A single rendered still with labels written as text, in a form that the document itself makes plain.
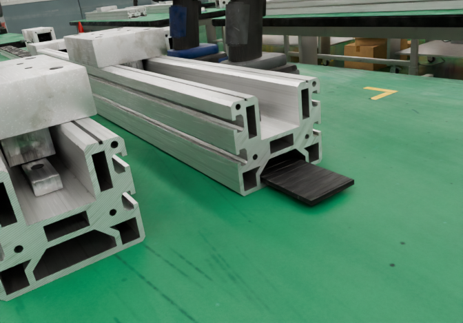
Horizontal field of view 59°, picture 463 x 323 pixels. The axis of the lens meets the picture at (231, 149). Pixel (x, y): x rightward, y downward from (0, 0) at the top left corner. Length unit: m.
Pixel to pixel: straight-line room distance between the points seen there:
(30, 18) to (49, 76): 11.85
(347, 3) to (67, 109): 1.79
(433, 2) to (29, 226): 1.70
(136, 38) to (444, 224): 0.47
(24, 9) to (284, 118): 11.86
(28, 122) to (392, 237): 0.28
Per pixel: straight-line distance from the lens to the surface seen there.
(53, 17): 12.30
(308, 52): 3.15
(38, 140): 0.36
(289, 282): 0.26
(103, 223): 0.30
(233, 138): 0.33
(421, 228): 0.32
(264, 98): 0.41
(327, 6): 2.13
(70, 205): 0.30
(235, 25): 0.60
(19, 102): 0.34
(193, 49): 0.82
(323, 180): 0.35
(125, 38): 0.62
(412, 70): 3.45
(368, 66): 4.50
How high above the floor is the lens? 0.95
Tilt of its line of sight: 22 degrees down
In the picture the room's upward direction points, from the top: 7 degrees counter-clockwise
